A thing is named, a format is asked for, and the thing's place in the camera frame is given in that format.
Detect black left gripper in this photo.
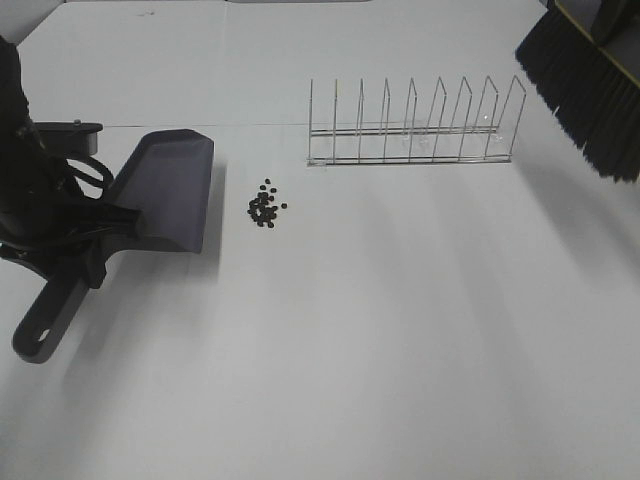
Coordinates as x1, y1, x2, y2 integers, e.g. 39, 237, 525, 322
1, 200, 145, 289

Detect grey plastic dustpan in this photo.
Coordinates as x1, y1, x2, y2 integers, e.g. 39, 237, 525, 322
12, 129, 214, 364

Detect pile of coffee beans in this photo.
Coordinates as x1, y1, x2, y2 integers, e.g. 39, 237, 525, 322
246, 177, 289, 229

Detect grey hand brush black bristles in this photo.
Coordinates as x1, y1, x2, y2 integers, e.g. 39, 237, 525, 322
515, 1, 639, 183

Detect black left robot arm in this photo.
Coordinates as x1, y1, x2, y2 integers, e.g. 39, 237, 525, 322
1, 40, 142, 289

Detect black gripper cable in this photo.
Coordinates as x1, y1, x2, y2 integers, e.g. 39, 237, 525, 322
62, 157, 114, 199

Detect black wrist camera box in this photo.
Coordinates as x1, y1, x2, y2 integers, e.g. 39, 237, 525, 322
35, 120, 103, 158

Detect metal wire dish rack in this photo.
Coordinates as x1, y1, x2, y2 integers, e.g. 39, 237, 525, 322
306, 76, 527, 167

